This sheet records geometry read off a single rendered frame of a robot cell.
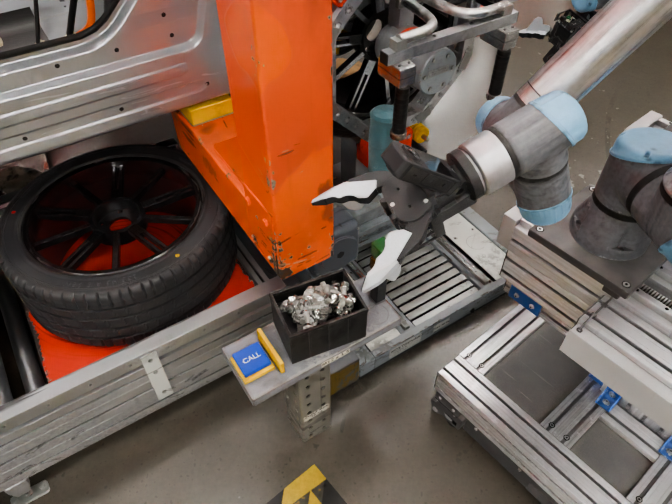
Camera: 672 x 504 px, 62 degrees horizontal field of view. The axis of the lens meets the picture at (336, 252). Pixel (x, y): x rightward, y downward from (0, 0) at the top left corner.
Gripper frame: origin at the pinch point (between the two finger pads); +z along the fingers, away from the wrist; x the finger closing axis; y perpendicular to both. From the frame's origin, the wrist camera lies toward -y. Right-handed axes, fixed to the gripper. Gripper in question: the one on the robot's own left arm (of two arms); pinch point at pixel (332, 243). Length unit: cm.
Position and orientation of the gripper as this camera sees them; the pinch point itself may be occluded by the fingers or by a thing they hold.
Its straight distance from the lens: 71.7
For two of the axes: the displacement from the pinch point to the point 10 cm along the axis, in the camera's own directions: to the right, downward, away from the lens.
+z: -8.6, 5.1, 0.3
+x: -4.3, -7.6, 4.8
